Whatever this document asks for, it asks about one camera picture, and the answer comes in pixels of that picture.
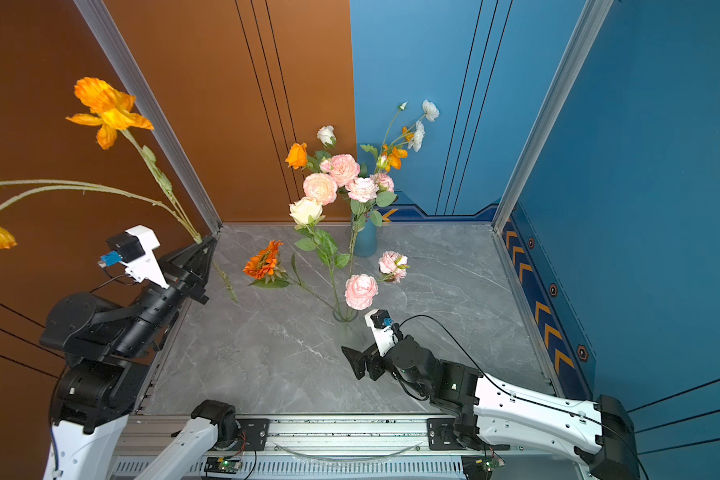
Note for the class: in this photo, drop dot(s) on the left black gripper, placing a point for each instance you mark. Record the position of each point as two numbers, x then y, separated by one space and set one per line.
189 263

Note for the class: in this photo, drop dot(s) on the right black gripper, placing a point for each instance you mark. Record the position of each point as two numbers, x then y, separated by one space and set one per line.
372 357

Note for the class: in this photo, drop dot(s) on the clear glass vase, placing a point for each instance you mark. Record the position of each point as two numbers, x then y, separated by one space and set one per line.
343 313

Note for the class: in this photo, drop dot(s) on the teal ceramic vase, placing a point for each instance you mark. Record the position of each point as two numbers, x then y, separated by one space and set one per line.
366 238

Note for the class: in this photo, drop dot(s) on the cream rose flower stem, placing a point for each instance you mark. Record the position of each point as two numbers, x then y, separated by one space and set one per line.
307 215

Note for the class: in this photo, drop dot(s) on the yellow poppy flower stem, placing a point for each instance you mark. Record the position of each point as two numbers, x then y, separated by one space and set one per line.
112 113

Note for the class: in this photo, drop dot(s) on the orange poppy flower stem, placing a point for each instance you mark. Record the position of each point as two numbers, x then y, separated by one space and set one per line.
392 154

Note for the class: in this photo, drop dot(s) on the white ranunculus flower stem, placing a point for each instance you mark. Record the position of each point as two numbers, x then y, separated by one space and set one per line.
429 113

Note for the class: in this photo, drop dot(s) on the orange gerbera flower stem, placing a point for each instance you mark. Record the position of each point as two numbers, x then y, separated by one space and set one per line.
267 271

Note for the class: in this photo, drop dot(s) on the small pink rose spray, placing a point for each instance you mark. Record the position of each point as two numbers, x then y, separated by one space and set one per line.
365 198

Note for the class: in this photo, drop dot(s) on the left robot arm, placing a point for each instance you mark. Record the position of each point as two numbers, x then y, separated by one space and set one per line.
103 343

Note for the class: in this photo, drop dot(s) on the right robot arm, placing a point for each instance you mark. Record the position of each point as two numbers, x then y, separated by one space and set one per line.
488 412

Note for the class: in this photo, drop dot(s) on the right green circuit board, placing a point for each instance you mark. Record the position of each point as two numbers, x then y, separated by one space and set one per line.
480 468

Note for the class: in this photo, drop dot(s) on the green circuit board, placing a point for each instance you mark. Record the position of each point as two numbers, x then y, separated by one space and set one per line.
480 468
221 465

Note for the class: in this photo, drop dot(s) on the left green circuit board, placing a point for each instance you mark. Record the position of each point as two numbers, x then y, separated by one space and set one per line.
221 465

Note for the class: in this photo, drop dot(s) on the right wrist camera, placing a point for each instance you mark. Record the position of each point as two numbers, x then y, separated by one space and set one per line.
381 325

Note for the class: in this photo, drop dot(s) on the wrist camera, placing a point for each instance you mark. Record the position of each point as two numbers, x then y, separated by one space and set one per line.
134 250
381 325

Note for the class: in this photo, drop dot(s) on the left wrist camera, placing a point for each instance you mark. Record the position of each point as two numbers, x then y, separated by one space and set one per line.
134 250

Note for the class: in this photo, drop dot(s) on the aluminium front rail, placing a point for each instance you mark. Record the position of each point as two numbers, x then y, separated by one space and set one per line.
370 446

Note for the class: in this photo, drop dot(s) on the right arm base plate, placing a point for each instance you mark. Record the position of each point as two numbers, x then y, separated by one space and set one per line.
448 433

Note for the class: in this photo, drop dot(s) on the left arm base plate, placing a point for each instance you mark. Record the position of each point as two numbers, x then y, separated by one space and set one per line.
242 435

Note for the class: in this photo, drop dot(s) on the left aluminium corner post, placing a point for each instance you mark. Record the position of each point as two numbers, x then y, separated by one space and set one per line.
103 27

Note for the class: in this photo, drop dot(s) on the aluminium corner post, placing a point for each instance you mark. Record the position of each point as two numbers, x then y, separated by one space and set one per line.
583 37
103 27

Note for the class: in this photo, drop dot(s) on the right aluminium corner post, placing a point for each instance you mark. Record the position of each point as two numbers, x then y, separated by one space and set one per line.
583 37

